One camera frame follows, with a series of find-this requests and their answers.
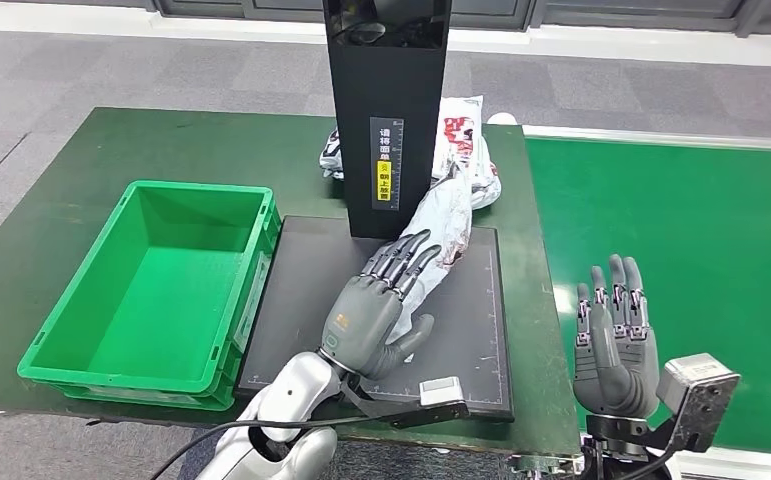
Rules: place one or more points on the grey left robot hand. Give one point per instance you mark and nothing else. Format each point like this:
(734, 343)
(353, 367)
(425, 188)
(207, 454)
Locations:
(362, 318)

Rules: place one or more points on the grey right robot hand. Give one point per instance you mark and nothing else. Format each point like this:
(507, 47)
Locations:
(613, 371)

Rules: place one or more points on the plain grey plastic parcel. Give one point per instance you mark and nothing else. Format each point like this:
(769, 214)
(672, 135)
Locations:
(448, 218)

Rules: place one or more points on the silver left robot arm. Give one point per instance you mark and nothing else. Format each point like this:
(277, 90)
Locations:
(292, 397)

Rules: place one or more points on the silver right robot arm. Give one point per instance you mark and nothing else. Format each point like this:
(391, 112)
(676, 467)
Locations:
(623, 437)

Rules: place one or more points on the black inbound scanning machine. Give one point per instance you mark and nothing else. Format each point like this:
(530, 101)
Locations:
(305, 298)

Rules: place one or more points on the green conveyor belt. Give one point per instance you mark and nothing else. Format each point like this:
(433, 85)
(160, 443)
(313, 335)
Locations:
(690, 265)

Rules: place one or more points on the white parcel with dark print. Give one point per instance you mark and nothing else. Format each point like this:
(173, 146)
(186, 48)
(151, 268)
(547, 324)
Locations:
(332, 159)

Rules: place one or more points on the crumpled grey parcel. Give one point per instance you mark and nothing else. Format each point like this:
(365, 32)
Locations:
(488, 195)

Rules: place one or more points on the white parcel with red print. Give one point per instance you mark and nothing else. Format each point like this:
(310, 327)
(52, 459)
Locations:
(461, 132)

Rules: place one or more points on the white round conveyor end cap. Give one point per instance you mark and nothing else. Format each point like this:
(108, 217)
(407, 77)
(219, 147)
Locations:
(501, 119)

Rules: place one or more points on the black yellow label sticker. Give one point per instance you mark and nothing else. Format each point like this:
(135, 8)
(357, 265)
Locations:
(385, 166)

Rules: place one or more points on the green plastic crate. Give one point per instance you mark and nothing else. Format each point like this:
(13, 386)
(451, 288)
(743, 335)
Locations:
(160, 298)

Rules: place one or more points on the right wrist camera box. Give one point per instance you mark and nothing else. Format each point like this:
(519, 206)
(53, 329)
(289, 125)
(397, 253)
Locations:
(696, 391)

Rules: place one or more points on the metal clamp bracket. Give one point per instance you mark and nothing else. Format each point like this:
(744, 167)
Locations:
(537, 462)

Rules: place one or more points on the pale conveyor frame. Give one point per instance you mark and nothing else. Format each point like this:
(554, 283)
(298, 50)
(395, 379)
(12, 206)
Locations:
(690, 139)

